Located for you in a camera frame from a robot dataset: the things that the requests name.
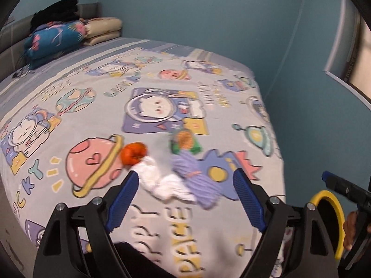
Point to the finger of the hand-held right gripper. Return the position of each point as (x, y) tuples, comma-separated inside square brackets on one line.
[(345, 186)]

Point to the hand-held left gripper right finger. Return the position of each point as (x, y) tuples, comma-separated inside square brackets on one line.
[(246, 197)]

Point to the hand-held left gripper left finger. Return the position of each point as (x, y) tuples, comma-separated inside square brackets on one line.
[(127, 197)]

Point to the yellow rimmed trash bin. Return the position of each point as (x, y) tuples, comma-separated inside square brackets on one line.
[(329, 223)]

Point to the person's right hand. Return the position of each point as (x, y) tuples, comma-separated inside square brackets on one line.
[(350, 228)]

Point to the crumpled white tissue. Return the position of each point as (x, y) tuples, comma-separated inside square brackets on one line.
[(162, 185)]

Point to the curled orange peel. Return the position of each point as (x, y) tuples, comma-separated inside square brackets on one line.
[(133, 153)]

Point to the fuzzy purple cloth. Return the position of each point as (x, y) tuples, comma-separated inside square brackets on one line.
[(200, 185)]

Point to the dark cloth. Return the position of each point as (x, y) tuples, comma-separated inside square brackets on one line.
[(136, 260)]

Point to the green label snack wrapper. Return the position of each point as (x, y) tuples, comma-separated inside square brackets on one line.
[(184, 140)]

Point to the cartoon printed bedsheet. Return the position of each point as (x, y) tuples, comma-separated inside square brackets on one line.
[(87, 72)]

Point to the brown door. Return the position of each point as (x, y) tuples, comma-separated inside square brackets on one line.
[(361, 55)]

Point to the folded beige quilt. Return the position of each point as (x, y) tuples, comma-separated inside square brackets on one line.
[(101, 29)]

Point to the folded blue floral quilt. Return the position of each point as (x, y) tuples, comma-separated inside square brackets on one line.
[(52, 40)]

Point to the black clothing pile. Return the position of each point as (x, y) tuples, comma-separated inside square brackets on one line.
[(55, 11)]

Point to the white door frame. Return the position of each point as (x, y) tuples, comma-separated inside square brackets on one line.
[(342, 43)]

